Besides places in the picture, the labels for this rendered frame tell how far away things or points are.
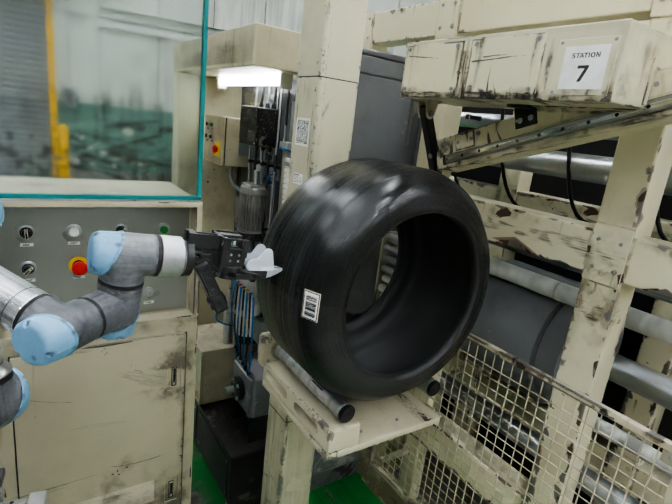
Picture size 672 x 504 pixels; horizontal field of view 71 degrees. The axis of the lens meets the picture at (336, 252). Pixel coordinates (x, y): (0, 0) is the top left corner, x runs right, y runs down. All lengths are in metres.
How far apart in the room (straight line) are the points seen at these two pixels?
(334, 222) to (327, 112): 0.44
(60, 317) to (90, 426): 0.92
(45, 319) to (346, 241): 0.52
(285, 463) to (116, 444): 0.54
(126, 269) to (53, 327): 0.15
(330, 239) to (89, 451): 1.11
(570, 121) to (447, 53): 0.35
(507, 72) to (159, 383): 1.34
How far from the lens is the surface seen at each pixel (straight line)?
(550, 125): 1.27
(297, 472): 1.75
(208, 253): 0.92
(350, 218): 0.95
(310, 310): 0.95
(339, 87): 1.33
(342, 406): 1.14
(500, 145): 1.33
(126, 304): 0.90
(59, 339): 0.80
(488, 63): 1.23
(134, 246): 0.86
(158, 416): 1.74
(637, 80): 1.12
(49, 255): 1.51
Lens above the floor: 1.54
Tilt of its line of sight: 15 degrees down
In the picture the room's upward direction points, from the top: 7 degrees clockwise
